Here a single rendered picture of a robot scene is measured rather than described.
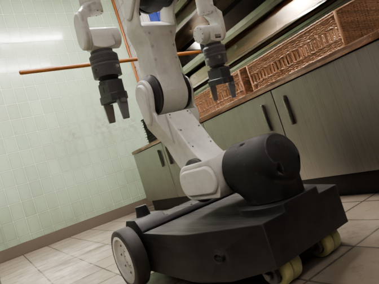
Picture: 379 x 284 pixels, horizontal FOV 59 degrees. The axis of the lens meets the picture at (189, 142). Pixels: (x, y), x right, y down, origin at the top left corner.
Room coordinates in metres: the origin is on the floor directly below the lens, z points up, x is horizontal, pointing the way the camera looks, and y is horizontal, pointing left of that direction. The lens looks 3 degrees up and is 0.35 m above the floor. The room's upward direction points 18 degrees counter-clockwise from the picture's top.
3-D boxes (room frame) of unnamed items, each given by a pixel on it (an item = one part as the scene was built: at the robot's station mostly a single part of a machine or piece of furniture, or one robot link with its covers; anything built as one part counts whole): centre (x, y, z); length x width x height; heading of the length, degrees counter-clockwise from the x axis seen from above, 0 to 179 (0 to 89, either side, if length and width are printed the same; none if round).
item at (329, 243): (0.91, -0.25, 0.04); 0.07 x 0.03 x 0.07; 34
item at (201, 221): (1.08, -0.05, 0.19); 0.64 x 0.52 x 0.33; 34
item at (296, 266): (0.83, -0.14, 0.04); 0.07 x 0.03 x 0.07; 34
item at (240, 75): (2.13, -0.42, 0.72); 0.56 x 0.49 x 0.28; 32
